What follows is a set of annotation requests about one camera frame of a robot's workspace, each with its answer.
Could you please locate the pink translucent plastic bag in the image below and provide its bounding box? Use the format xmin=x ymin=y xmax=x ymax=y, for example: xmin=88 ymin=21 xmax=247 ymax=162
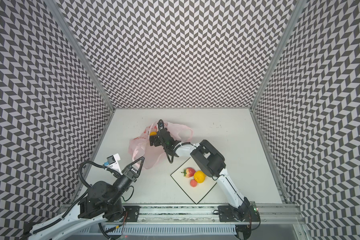
xmin=128 ymin=122 xmax=194 ymax=170

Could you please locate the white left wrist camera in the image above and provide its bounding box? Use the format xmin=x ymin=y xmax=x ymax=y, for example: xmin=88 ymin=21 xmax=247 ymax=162
xmin=105 ymin=154 xmax=122 ymax=174

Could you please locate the aluminium corner post right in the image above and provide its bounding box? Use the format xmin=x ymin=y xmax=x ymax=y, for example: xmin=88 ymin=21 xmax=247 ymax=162
xmin=250 ymin=0 xmax=307 ymax=112

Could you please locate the aluminium corner post left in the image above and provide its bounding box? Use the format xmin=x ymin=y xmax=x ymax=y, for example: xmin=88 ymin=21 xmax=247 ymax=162
xmin=44 ymin=0 xmax=115 ymax=112

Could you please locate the yellow fake citrus fruit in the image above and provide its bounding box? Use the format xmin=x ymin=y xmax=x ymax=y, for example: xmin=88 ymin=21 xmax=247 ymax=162
xmin=194 ymin=171 xmax=206 ymax=184

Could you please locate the white square mat black border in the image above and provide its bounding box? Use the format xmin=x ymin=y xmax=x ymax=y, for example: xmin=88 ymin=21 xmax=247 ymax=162
xmin=171 ymin=158 xmax=217 ymax=204

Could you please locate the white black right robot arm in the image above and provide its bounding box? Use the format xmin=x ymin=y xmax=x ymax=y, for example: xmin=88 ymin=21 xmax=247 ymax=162
xmin=149 ymin=128 xmax=259 ymax=222

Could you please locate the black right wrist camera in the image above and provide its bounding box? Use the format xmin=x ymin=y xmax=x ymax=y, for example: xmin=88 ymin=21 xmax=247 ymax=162
xmin=157 ymin=120 xmax=165 ymax=131

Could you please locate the red fake strawberry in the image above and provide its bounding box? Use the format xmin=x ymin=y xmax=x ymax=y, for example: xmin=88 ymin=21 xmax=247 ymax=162
xmin=182 ymin=168 xmax=196 ymax=178

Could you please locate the aluminium corner post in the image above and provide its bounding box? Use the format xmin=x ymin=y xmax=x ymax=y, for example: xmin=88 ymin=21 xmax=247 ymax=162
xmin=250 ymin=0 xmax=307 ymax=112
xmin=44 ymin=0 xmax=115 ymax=112

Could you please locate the small pink fake peach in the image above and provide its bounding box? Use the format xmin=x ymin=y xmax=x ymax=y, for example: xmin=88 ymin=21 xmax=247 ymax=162
xmin=190 ymin=179 xmax=198 ymax=188

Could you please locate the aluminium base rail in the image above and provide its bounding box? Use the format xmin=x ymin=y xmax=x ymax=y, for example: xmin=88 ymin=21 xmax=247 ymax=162
xmin=59 ymin=203 xmax=307 ymax=226

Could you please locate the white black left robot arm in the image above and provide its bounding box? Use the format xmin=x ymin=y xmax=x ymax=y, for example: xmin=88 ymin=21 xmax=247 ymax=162
xmin=20 ymin=157 xmax=145 ymax=240

